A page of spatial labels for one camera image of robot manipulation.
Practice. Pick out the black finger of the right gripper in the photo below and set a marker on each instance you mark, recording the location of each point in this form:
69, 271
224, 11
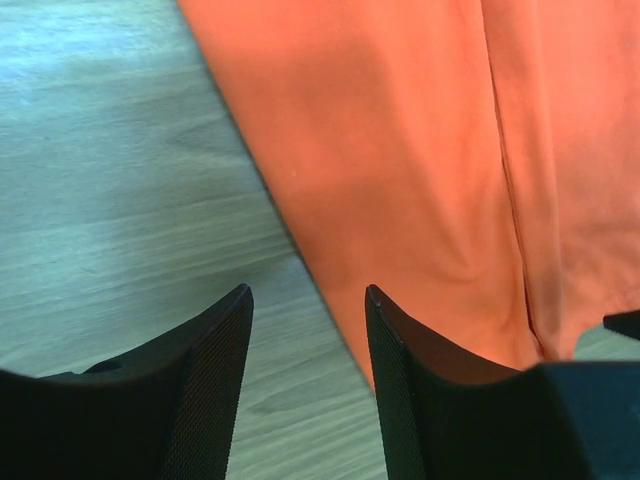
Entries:
624, 323

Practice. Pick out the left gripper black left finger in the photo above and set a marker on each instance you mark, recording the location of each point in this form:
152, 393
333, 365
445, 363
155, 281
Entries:
163, 410

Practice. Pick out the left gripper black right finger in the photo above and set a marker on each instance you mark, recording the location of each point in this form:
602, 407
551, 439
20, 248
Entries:
447, 413

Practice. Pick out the orange t shirt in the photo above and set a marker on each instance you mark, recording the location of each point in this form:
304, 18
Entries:
476, 160

